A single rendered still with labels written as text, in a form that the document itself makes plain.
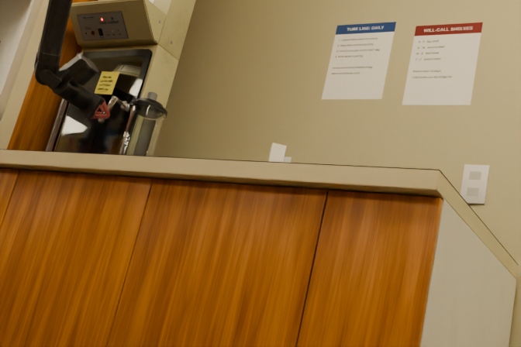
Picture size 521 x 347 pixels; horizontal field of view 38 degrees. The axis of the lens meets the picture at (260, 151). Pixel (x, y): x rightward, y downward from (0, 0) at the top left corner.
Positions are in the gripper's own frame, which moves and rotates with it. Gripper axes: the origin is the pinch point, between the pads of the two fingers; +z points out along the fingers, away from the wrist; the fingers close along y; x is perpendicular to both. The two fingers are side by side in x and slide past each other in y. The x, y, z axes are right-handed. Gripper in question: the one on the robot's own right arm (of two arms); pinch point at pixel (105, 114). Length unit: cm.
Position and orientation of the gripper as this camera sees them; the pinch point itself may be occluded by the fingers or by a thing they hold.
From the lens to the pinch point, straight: 226.7
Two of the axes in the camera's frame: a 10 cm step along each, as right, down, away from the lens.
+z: 4.7, 3.8, 8.0
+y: -6.9, -4.0, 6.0
